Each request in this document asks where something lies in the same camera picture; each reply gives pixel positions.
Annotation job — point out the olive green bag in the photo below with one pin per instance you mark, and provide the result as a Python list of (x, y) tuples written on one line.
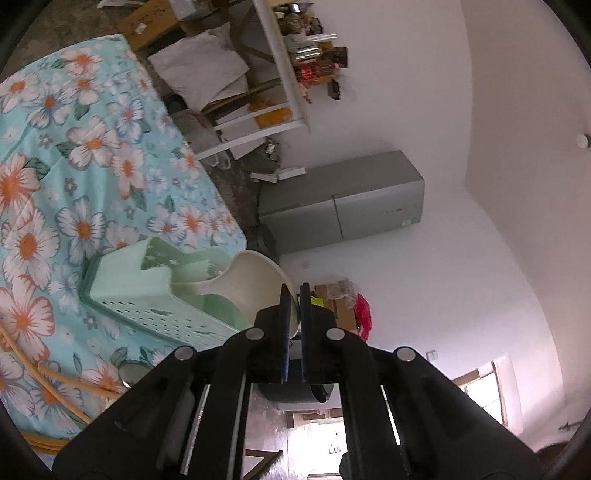
[(263, 161)]

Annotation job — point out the open cardboard box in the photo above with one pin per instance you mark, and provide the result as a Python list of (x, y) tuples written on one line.
[(339, 309)]

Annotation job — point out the white plastic spoon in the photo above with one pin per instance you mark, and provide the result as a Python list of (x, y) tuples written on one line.
[(258, 281)]

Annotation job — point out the steel spoon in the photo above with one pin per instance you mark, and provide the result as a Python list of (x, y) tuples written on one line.
[(132, 373)]

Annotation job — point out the white table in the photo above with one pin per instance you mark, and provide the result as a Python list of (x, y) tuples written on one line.
[(282, 60)]

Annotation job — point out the window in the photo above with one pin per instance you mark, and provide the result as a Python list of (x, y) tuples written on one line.
[(489, 392)]

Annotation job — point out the white power strip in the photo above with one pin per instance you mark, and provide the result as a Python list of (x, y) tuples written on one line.
[(281, 174)]

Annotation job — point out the white pillow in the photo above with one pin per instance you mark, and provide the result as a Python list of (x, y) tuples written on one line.
[(203, 69)]

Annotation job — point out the brown cardboard box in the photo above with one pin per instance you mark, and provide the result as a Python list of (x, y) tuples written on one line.
[(147, 21)]

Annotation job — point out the yellow bag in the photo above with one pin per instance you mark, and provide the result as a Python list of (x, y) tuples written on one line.
[(272, 110)]

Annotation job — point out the black round bin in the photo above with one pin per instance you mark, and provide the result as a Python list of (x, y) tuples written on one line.
[(288, 392)]

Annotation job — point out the green perforated utensil basket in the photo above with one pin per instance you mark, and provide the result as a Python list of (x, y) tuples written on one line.
[(138, 304)]

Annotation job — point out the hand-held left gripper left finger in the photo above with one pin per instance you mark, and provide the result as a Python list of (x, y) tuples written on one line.
[(284, 341)]

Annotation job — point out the white light bulb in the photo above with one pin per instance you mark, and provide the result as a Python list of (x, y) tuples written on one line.
[(583, 140)]

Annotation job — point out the grey refrigerator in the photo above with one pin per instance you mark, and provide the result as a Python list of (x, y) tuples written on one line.
[(341, 203)]

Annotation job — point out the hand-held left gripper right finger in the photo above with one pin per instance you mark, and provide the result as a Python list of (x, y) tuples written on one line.
[(305, 341)]

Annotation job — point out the floral turquoise blanket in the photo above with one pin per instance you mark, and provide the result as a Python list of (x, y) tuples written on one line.
[(92, 184)]

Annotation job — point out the row of tabletop clutter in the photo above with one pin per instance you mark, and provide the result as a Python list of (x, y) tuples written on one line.
[(314, 55)]

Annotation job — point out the red plastic bag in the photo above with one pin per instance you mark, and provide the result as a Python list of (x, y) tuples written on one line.
[(364, 318)]

